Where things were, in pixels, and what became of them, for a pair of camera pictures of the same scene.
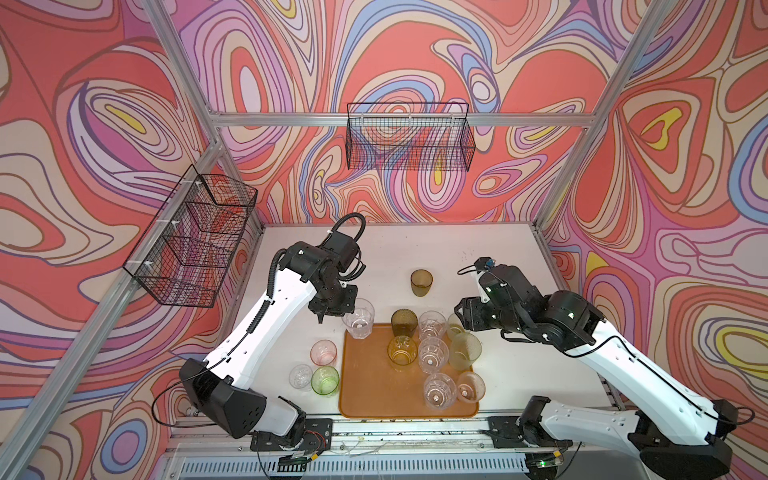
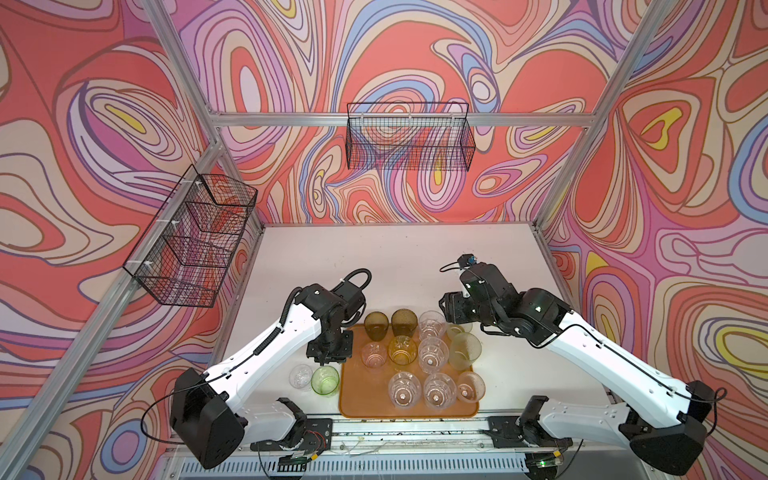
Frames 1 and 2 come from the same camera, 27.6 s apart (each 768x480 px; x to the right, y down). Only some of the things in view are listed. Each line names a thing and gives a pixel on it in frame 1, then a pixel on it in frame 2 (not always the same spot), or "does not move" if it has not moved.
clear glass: x=432 y=323 does not move
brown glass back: x=421 y=281 → x=377 y=325
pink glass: x=471 y=387 does not move
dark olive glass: x=404 y=322 does not move
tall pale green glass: x=465 y=348 does not move
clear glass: x=359 y=322 → x=404 y=389
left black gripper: x=348 y=307 → x=342 y=356
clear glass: x=433 y=355 does not move
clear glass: x=440 y=391 does not move
